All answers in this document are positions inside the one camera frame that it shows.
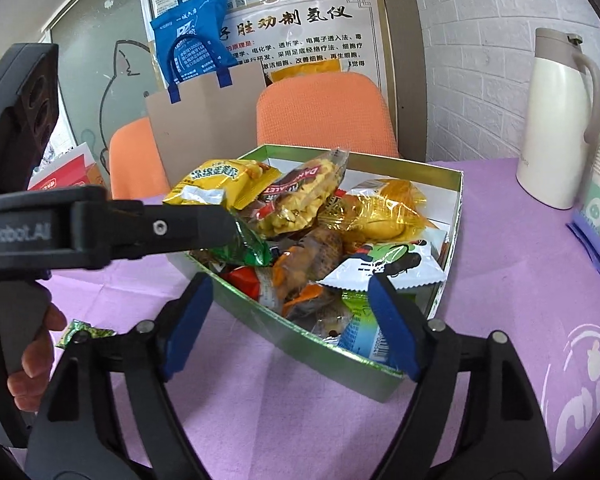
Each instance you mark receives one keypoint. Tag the purple tablecloth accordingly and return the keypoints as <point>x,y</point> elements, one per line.
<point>505,260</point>

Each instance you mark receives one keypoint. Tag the green gift box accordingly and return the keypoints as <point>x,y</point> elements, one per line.
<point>290,332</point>

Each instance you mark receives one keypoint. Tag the white cartoon print snack packet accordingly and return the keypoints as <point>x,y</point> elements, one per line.
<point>405,260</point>

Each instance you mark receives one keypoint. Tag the small orange snack packet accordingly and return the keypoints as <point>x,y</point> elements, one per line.
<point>292,275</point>

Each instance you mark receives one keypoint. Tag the orange clear snack packet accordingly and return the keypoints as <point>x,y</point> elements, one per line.
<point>310,301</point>

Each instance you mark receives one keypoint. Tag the clear puffed snack packet red label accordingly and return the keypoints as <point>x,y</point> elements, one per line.
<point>300,195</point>

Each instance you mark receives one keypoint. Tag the red orange snack packet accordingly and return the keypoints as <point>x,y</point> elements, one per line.
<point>250,280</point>

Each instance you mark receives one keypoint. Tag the red biscuit box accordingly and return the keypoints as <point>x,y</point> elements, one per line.
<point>65,177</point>

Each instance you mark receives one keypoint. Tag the cream thermos jug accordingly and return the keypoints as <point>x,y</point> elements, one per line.
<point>550,125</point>

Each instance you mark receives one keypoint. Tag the yellow transparent cake packet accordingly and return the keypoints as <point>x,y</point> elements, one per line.
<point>385,210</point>

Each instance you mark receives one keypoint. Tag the blue tote bag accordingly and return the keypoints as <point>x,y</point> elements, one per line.
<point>190,35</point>

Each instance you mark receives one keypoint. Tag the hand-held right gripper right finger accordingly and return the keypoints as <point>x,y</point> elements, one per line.
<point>395,330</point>

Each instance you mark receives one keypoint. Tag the person's left hand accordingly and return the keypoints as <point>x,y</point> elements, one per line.
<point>35,360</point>

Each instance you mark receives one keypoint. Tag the light green snack packet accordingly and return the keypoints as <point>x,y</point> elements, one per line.
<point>365,330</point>

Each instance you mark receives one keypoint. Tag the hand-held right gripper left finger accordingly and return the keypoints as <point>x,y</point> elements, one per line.
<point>187,332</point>

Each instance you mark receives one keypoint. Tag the orange chair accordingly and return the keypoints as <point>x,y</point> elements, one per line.
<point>135,160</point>
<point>325,110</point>

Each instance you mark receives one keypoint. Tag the small shiny green candy packet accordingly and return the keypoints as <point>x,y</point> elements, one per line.
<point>87,332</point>

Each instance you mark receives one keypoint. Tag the wall poster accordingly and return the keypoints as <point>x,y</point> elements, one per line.
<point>300,25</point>

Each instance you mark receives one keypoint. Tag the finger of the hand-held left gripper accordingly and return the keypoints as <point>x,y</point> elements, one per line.
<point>180,225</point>

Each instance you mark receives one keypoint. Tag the clear packet brown pastry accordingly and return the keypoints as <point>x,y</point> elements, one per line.
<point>325,247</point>

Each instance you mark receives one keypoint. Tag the yellow snack packet white label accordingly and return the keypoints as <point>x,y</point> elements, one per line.
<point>220,180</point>

